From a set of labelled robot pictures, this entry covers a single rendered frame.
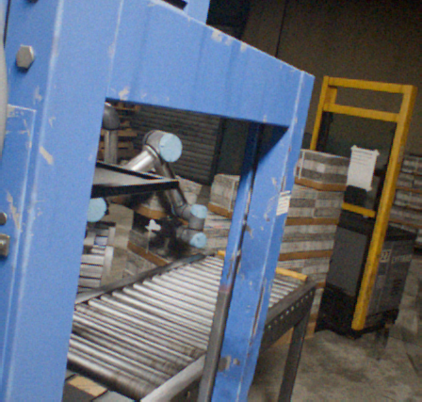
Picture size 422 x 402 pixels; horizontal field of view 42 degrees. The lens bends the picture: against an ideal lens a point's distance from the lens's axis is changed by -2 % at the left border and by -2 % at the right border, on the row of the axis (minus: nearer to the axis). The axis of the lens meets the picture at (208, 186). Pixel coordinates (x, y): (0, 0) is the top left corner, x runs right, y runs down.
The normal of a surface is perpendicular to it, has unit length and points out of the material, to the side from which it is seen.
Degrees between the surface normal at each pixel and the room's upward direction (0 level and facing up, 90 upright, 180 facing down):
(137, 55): 90
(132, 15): 90
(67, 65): 90
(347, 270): 90
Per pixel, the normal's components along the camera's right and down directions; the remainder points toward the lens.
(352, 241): -0.73, -0.04
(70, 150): 0.88, 0.22
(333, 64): -0.44, 0.05
